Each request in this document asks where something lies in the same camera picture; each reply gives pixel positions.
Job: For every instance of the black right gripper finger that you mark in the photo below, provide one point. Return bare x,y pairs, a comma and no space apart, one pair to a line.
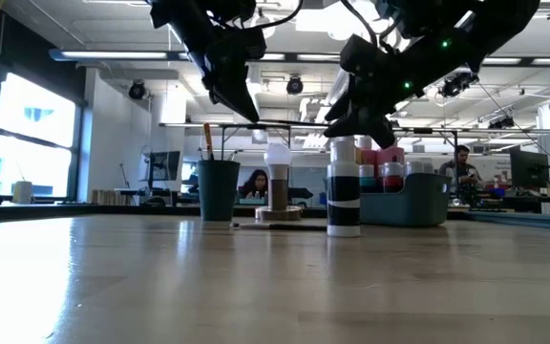
375,129
343,105

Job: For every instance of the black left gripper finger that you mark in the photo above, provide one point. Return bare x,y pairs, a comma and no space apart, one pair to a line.
239,95

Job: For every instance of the large pink paint bottle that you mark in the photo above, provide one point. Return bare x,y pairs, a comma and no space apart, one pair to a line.
392,155
368,156

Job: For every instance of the small turquoise paint bottle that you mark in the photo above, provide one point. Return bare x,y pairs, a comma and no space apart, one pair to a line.
366,181

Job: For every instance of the black paintbrush silver ferrule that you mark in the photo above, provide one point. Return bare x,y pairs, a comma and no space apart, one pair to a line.
233,155

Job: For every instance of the white paint bottle black label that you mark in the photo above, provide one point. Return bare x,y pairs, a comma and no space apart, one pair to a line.
343,191

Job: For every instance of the teal plastic storage bin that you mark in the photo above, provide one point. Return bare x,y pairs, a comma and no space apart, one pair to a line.
413,205

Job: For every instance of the teal ribbed plastic cup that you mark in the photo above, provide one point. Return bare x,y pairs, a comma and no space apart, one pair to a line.
217,191

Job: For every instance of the black paintbrush dark bristles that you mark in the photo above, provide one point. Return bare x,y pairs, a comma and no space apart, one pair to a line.
294,227

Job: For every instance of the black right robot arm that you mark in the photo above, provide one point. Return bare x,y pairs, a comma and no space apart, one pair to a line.
485,24

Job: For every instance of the person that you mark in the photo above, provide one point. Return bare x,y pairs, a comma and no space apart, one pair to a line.
461,167
256,181

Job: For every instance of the black monitor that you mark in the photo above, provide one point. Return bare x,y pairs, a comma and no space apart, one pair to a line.
528,167
165,165

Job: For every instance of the long ceiling light bar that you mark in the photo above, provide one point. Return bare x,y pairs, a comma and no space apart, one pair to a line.
112,55

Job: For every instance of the row of wooden blocks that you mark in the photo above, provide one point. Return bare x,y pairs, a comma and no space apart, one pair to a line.
110,197

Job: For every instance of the black background rig frame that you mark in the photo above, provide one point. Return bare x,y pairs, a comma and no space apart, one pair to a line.
237,126
455,143

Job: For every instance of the black ceiling dome camera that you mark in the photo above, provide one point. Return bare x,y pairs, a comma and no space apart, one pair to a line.
136,90
295,86

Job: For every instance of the black ceiling camera cluster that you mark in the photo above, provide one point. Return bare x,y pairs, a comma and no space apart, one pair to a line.
456,86
501,123

